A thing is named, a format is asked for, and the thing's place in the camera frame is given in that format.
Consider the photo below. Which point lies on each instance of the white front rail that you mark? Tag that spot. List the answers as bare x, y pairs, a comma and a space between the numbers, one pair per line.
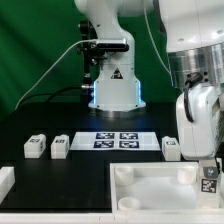
15, 218

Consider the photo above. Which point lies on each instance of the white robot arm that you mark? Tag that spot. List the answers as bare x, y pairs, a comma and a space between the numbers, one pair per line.
195, 48

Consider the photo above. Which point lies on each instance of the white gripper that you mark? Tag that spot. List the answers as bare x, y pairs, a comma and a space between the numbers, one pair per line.
201, 138

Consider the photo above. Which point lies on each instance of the white marker sheet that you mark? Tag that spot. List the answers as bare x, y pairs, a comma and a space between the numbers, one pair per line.
139, 141

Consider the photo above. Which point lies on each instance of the white left obstacle bar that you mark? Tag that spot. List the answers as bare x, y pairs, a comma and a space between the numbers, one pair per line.
7, 180

